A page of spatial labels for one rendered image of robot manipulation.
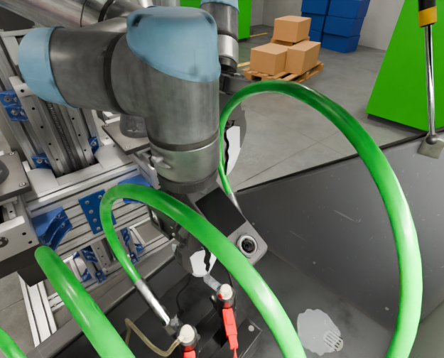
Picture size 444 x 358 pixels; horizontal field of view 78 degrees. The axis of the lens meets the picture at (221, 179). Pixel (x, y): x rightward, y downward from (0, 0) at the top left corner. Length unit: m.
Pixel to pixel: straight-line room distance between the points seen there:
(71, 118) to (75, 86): 0.72
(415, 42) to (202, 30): 3.30
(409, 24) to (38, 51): 3.35
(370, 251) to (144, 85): 0.57
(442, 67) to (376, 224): 2.94
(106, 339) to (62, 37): 0.25
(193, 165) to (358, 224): 0.44
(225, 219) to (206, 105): 0.13
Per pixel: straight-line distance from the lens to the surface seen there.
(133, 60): 0.25
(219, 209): 0.32
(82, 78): 0.28
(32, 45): 0.33
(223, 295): 0.44
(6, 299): 2.11
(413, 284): 0.25
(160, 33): 0.23
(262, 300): 0.18
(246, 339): 0.58
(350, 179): 0.59
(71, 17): 0.44
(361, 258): 0.70
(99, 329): 0.20
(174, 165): 0.28
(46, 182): 1.06
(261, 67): 4.53
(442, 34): 3.44
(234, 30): 0.59
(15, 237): 0.90
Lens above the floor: 1.52
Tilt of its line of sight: 39 degrees down
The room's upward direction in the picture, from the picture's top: straight up
